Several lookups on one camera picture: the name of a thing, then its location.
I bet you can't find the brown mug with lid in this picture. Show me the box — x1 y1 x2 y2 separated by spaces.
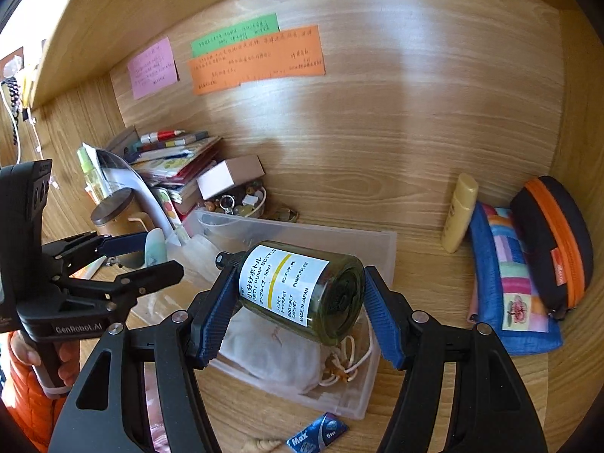
91 188 156 270

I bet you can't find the black orange zip case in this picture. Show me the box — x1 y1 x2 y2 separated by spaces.
510 176 594 322

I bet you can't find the fruit print box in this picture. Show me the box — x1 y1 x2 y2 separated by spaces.
153 188 182 230

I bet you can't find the blue foil packet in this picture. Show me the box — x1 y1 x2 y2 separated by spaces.
285 412 350 449

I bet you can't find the blue patchwork pouch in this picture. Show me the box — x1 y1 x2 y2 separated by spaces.
467 202 564 356

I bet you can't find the wooden shelf board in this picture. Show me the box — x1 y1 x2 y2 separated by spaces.
28 0 586 109

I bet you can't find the green sticky note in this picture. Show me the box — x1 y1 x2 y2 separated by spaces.
191 13 280 57

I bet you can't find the person's left forearm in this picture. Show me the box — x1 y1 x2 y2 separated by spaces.
0 330 71 449

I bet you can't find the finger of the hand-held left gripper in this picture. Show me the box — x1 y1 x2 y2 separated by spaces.
57 260 186 313
42 231 150 278

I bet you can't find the stack of cards and booklets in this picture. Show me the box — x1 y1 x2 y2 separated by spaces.
106 125 225 215

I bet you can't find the clear plastic storage bin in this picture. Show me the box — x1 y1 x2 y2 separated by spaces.
165 210 398 420

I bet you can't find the pink sticky note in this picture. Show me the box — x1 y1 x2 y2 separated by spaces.
128 37 180 100

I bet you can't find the yellow small bottle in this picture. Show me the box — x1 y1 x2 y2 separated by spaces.
442 173 479 253

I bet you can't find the yellow green spray bottle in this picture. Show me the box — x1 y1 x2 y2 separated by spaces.
77 146 107 201

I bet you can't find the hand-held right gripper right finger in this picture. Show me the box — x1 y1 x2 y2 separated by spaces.
363 265 550 453

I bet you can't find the pale green tube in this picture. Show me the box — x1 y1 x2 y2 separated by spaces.
144 228 168 270

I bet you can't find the bowl of beads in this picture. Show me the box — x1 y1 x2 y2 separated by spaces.
200 184 267 220

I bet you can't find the orange sticky note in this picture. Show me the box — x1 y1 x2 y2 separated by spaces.
189 25 327 96

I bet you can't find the wooden desktop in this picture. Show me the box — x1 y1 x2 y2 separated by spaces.
38 208 581 453

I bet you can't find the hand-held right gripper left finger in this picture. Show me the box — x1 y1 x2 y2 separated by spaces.
49 264 243 453

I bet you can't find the white cloth drawstring pouch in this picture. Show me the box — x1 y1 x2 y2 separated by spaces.
219 311 376 394

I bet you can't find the dark green pump bottle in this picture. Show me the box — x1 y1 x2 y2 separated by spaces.
216 242 366 345

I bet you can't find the person's left hand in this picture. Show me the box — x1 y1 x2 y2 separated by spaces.
8 331 82 388

